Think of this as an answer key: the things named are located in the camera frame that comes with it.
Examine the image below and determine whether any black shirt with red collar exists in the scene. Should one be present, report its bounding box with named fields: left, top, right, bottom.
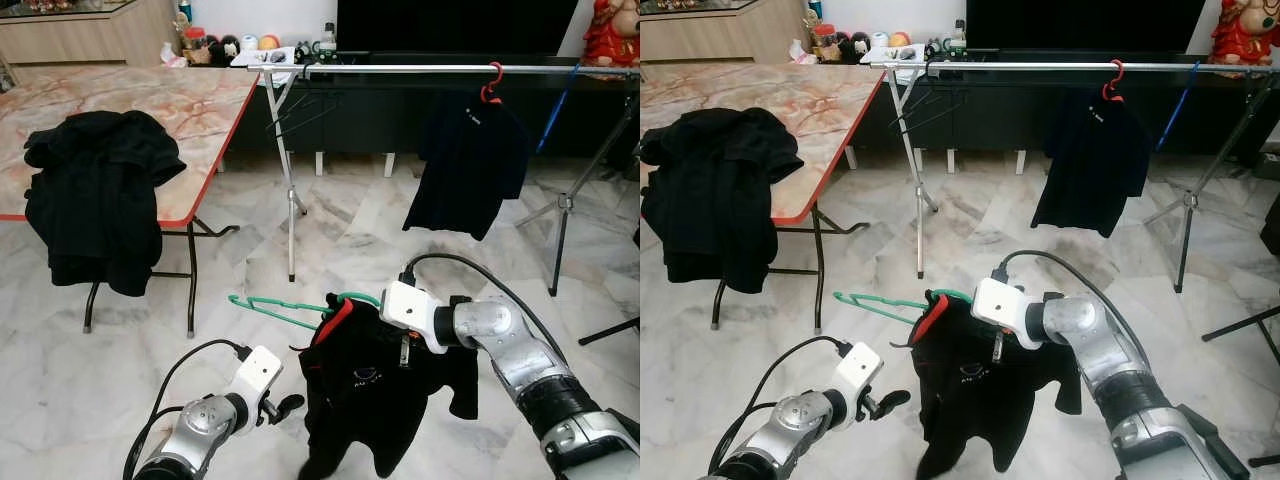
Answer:
left=297, top=296, right=481, bottom=479
left=908, top=290, right=1084, bottom=479

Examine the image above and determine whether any green plastic hanger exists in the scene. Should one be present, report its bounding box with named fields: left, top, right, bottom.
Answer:
left=833, top=289, right=973, bottom=326
left=227, top=289, right=383, bottom=332

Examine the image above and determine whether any black garment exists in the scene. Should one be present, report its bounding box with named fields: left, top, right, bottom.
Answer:
left=23, top=108, right=188, bottom=298
left=640, top=106, right=804, bottom=296

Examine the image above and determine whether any dark grey plastic hanger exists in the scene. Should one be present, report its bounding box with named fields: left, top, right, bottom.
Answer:
left=263, top=88, right=343, bottom=138

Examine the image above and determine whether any blue plastic hanger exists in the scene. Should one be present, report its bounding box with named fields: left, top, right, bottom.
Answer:
left=1155, top=62, right=1201, bottom=151
left=534, top=64, right=583, bottom=154

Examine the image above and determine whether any navy shirt with red collar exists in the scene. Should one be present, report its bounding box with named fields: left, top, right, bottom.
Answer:
left=403, top=90, right=534, bottom=242
left=1030, top=87, right=1153, bottom=239

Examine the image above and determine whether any silver metal clothes rack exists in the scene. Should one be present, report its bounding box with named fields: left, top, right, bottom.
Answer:
left=245, top=62, right=641, bottom=298
left=868, top=58, right=1280, bottom=294

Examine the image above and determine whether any white paper tray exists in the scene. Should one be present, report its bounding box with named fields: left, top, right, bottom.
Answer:
left=858, top=45, right=936, bottom=69
left=230, top=45, right=306, bottom=71

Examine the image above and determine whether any black flat screen TV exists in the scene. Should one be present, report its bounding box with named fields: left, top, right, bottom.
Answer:
left=335, top=0, right=583, bottom=58
left=965, top=0, right=1209, bottom=53

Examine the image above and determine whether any light wooden drawer cabinet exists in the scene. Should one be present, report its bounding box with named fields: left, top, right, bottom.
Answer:
left=0, top=0, right=181, bottom=69
left=640, top=0, right=809, bottom=66

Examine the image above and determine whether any red robed figurine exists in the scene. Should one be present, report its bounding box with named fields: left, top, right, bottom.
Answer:
left=1208, top=0, right=1280, bottom=66
left=582, top=0, right=641, bottom=68

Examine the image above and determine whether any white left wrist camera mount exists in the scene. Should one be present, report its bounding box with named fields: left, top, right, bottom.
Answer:
left=232, top=346, right=284, bottom=408
left=834, top=342, right=885, bottom=403

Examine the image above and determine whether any black folding table leg frame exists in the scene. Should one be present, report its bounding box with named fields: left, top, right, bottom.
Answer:
left=83, top=218, right=241, bottom=338
left=710, top=200, right=871, bottom=334

